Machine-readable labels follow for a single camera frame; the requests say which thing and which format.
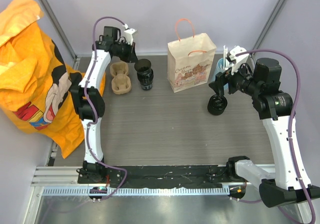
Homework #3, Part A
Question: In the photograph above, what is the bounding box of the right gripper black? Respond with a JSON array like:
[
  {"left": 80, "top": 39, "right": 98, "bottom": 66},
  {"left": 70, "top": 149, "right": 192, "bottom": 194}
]
[{"left": 209, "top": 59, "right": 262, "bottom": 98}]

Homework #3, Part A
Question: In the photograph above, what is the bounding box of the single black coffee cup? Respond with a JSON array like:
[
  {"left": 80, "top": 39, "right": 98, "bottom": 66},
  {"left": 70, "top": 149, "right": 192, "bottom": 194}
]
[{"left": 134, "top": 59, "right": 152, "bottom": 75}]

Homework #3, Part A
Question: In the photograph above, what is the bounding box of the paper bag with orange handles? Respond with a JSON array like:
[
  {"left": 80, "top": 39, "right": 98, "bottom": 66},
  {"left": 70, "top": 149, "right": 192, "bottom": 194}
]
[{"left": 167, "top": 19, "right": 217, "bottom": 93}]

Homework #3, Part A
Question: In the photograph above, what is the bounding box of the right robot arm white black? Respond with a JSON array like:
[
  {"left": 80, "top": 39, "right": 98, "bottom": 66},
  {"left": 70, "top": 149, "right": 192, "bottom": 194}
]
[{"left": 207, "top": 58, "right": 320, "bottom": 207}]

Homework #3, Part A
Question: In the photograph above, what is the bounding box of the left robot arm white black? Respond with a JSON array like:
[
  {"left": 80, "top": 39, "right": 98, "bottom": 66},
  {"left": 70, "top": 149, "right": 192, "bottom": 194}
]
[{"left": 70, "top": 26, "right": 137, "bottom": 184}]

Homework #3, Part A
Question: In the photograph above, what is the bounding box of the light blue straw tin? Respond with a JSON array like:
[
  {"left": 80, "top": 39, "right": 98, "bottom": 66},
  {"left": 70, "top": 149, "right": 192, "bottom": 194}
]
[{"left": 211, "top": 58, "right": 225, "bottom": 82}]

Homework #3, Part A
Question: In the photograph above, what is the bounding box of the black cup with lid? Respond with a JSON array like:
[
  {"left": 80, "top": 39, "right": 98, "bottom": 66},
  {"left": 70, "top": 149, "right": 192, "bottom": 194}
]
[{"left": 207, "top": 94, "right": 228, "bottom": 116}]

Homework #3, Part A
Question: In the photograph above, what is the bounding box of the white wrapped straw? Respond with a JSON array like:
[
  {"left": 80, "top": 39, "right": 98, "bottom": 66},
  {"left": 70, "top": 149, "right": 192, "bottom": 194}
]
[{"left": 222, "top": 45, "right": 229, "bottom": 70}]

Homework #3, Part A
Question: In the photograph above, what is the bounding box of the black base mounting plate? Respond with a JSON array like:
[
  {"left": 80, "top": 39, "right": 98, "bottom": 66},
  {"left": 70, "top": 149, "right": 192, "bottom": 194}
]
[{"left": 77, "top": 165, "right": 245, "bottom": 189}]

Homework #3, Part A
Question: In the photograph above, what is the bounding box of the orange cartoon cloth bag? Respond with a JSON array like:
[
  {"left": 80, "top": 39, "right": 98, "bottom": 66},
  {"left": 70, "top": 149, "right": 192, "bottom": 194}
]
[{"left": 0, "top": 0, "right": 106, "bottom": 159}]

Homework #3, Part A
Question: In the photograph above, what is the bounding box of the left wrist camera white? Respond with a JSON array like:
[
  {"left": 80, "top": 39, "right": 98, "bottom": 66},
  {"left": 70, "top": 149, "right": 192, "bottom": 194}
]
[{"left": 123, "top": 24, "right": 138, "bottom": 45}]

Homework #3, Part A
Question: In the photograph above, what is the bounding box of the slotted cable duct rail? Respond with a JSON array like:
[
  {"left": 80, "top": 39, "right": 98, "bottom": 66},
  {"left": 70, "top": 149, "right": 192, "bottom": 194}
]
[{"left": 42, "top": 186, "right": 230, "bottom": 196}]

